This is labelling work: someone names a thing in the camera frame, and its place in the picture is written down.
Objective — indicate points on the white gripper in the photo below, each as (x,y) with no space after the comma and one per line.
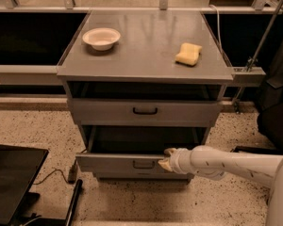
(174,159)

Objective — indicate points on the grey drawer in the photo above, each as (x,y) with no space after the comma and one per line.
(144,113)
(145,176)
(134,149)

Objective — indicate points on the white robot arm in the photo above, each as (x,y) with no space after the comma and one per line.
(207,162)

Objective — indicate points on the grey bottom drawer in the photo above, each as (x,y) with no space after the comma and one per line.
(145,176)

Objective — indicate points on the grey drawer cabinet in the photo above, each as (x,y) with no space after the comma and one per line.
(159,86)

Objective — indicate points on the grey top drawer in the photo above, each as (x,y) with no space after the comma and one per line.
(144,113)

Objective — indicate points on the black stand bar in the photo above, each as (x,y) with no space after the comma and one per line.
(73,203)

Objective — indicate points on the black power adapter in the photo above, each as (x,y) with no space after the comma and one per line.
(72,174)

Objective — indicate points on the yellow sponge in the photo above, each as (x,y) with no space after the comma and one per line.
(189,54)

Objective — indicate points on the black office chair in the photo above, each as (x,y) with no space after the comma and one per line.
(269,102)

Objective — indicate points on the metal diagonal rod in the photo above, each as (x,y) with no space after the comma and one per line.
(258,5)

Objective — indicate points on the white bowl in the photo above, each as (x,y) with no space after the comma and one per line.
(101,39)

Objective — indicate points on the black monitor screen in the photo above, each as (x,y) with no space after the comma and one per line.
(19,166)

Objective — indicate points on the metal rail frame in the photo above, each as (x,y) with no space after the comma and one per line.
(25,71)

